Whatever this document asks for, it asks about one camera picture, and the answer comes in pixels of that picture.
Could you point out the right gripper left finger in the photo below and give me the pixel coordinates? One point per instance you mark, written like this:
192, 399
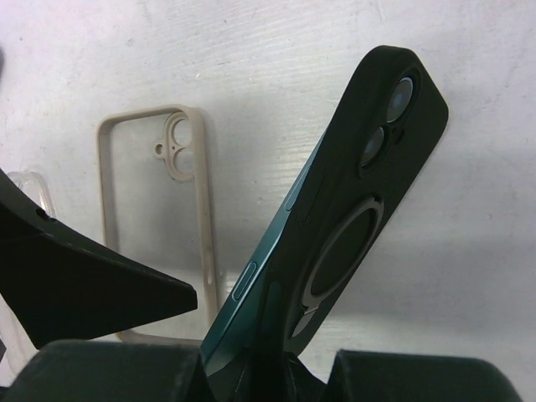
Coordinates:
75, 370

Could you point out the clear phone case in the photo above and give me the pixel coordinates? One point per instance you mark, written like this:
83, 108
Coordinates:
17, 348

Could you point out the black silicone phone case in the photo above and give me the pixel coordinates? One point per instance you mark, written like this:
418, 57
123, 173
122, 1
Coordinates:
386, 125

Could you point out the black phone from beige case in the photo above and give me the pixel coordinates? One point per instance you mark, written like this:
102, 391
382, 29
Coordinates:
224, 348

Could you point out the beige phone case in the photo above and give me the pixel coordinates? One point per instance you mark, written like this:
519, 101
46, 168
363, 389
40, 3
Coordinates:
155, 208

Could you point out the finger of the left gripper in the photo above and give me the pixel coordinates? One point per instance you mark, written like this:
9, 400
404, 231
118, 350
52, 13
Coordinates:
85, 290

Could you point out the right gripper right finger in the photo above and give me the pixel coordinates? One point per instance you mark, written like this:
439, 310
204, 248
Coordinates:
368, 376

